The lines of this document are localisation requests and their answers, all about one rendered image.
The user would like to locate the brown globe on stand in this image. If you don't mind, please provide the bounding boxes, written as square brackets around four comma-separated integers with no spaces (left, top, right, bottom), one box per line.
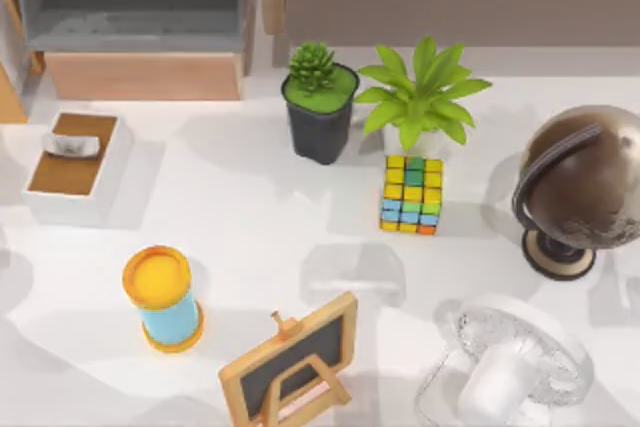
[510,104,640,282]

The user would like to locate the leafy plant in white pot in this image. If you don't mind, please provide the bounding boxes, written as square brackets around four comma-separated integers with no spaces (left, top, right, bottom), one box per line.
[352,35,494,154]

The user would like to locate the pale wooden drawer front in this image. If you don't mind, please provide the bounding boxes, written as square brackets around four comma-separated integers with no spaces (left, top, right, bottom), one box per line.
[43,50,245,102]

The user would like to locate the blue and orange can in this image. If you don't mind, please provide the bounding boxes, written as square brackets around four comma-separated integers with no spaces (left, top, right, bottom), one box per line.
[121,244,206,354]

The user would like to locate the wooden framed blackboard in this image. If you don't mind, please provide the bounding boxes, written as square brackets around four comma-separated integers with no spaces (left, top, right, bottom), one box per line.
[217,290,359,427]

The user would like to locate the white desk fan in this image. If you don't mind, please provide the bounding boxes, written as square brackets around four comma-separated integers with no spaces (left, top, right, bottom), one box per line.
[413,295,596,427]

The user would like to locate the white tissue box wooden lid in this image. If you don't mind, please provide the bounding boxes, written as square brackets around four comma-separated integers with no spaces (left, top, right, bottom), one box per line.
[20,111,135,228]

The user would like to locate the succulent in black pot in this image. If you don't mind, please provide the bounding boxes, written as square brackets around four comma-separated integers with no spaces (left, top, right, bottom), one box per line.
[280,41,361,167]

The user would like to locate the wooden cupboard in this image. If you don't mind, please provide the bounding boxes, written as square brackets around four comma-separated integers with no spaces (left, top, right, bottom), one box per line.
[0,0,47,124]

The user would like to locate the colourful puzzle cube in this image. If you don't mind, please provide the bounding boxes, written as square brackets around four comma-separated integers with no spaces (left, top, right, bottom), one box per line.
[378,153,445,237]

